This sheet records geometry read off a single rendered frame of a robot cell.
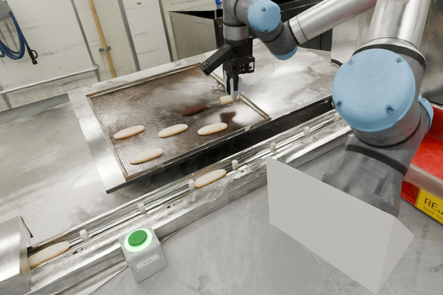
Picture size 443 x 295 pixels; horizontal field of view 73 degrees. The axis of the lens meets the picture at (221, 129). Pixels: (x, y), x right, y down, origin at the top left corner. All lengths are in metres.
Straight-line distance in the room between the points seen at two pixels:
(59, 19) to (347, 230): 4.08
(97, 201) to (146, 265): 0.32
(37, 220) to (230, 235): 0.54
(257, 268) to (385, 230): 0.27
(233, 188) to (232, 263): 0.19
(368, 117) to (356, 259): 0.27
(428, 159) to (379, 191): 0.41
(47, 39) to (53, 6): 0.40
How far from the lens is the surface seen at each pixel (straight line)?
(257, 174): 0.81
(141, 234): 0.67
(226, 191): 0.77
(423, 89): 1.26
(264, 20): 0.78
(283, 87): 1.20
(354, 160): 0.62
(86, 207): 0.94
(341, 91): 0.52
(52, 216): 0.97
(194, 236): 0.74
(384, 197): 0.62
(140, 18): 4.19
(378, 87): 0.50
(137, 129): 1.00
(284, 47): 0.89
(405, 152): 0.64
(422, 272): 0.73
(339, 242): 0.63
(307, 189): 0.59
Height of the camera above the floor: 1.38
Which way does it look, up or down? 30 degrees down
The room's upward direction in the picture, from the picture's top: 8 degrees counter-clockwise
